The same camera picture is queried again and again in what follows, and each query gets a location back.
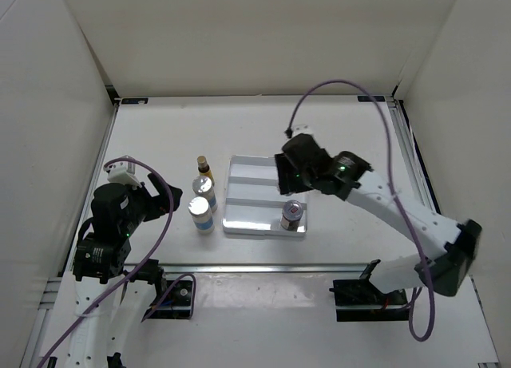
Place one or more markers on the white compartment tray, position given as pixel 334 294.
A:
pixel 253 205

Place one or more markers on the blue label right corner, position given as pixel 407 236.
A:
pixel 363 98

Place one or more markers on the aluminium rail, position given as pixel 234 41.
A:
pixel 416 168
pixel 239 268

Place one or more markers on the blue-label silver-lid shaker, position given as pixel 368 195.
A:
pixel 201 214
pixel 203 186

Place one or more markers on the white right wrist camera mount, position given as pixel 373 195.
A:
pixel 295 130

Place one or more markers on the dark brown sauce bottle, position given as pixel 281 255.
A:
pixel 204 168

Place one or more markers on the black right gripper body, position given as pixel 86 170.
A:
pixel 310 178

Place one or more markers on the aluminium right side rail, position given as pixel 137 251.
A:
pixel 416 168

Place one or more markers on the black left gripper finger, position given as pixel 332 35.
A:
pixel 168 200
pixel 157 183

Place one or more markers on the aluminium front rail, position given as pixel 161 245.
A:
pixel 239 268

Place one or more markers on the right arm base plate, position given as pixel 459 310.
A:
pixel 357 300

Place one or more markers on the blue label corner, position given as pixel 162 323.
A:
pixel 134 101
pixel 363 98

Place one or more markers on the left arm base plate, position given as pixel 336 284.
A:
pixel 177 302

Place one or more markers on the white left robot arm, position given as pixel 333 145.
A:
pixel 108 300

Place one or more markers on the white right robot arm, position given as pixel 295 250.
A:
pixel 446 248

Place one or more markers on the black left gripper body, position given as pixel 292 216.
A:
pixel 143 207

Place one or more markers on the blue label left corner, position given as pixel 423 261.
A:
pixel 134 101

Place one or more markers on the red-label spice jar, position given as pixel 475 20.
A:
pixel 292 214

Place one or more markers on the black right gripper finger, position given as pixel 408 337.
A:
pixel 283 165
pixel 290 182

